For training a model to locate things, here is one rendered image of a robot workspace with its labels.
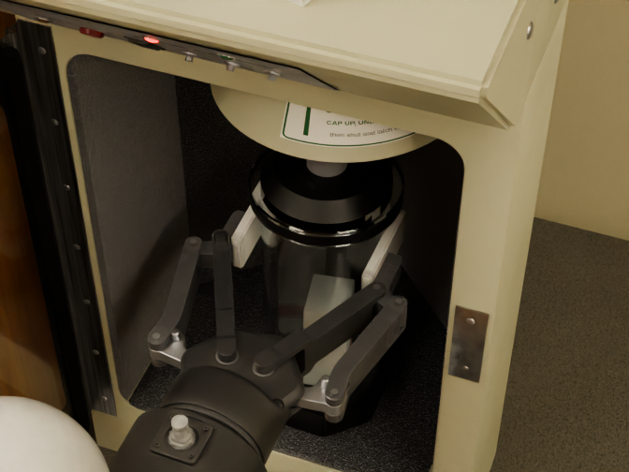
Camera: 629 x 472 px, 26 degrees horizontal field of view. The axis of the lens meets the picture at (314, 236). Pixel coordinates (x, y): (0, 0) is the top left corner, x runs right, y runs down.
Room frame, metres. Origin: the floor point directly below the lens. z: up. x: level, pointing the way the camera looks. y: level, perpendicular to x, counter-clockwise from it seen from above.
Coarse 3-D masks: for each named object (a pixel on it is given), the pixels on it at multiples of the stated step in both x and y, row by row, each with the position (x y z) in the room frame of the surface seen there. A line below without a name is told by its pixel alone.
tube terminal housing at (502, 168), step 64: (64, 64) 0.67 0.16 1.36; (192, 64) 0.64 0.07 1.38; (448, 128) 0.59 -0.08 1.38; (512, 128) 0.58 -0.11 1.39; (512, 192) 0.57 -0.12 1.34; (512, 256) 0.61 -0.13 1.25; (448, 320) 0.58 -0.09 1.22; (512, 320) 0.65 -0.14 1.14; (448, 384) 0.58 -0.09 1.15; (448, 448) 0.58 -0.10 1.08
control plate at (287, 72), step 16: (0, 0) 0.58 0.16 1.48; (32, 16) 0.62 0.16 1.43; (48, 16) 0.59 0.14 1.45; (64, 16) 0.57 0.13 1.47; (112, 32) 0.59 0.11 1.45; (128, 32) 0.56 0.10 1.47; (144, 32) 0.55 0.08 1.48; (176, 48) 0.58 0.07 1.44; (192, 48) 0.56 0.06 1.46; (208, 48) 0.54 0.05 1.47; (224, 64) 0.60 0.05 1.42; (240, 64) 0.57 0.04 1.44; (256, 64) 0.55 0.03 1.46; (272, 64) 0.53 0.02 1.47; (304, 80) 0.56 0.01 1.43; (320, 80) 0.55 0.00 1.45
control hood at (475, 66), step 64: (64, 0) 0.54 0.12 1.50; (128, 0) 0.53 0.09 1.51; (192, 0) 0.53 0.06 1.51; (256, 0) 0.53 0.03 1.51; (320, 0) 0.53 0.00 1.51; (384, 0) 0.53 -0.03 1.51; (448, 0) 0.53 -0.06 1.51; (512, 0) 0.53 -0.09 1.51; (320, 64) 0.49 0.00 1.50; (384, 64) 0.49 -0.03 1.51; (448, 64) 0.48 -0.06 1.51; (512, 64) 0.52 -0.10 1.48
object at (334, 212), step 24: (264, 168) 0.70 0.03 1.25; (288, 168) 0.68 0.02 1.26; (312, 168) 0.68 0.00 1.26; (336, 168) 0.68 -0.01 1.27; (360, 168) 0.69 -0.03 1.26; (384, 168) 0.69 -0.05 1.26; (264, 192) 0.67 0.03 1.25; (288, 192) 0.66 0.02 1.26; (312, 192) 0.66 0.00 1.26; (336, 192) 0.66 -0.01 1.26; (360, 192) 0.66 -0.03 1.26; (384, 192) 0.67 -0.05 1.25; (312, 216) 0.65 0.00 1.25; (336, 216) 0.65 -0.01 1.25; (360, 216) 0.65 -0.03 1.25
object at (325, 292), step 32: (256, 160) 0.71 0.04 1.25; (256, 192) 0.67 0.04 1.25; (288, 224) 0.64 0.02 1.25; (320, 224) 0.64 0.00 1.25; (352, 224) 0.64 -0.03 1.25; (288, 256) 0.65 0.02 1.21; (320, 256) 0.64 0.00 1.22; (352, 256) 0.65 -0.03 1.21; (288, 288) 0.65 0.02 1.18; (320, 288) 0.64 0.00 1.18; (352, 288) 0.65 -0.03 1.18; (288, 320) 0.65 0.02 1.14
